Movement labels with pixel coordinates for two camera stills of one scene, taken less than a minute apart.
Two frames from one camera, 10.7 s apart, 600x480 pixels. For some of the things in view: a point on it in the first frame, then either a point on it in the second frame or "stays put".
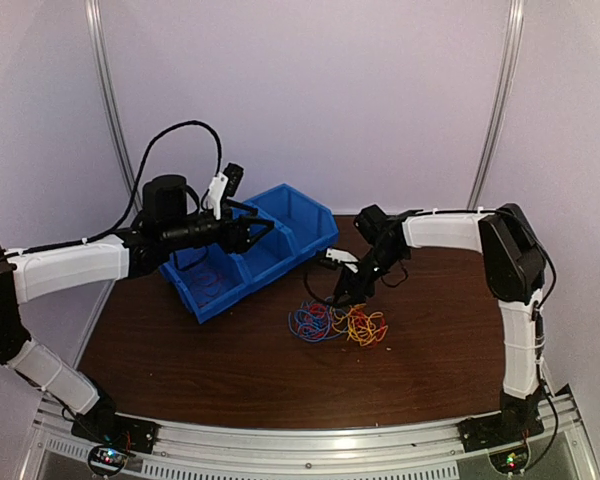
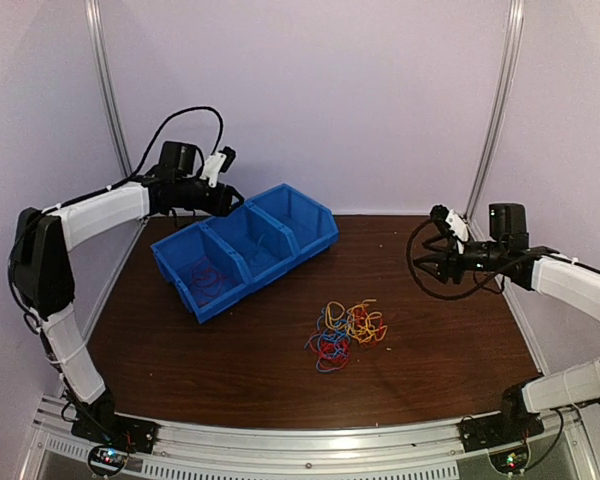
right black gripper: (350, 282) to (447, 258)
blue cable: (316, 322) to (263, 263)
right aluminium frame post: (505, 81) stays put
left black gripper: (238, 242) to (221, 206)
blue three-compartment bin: (210, 281) stays put
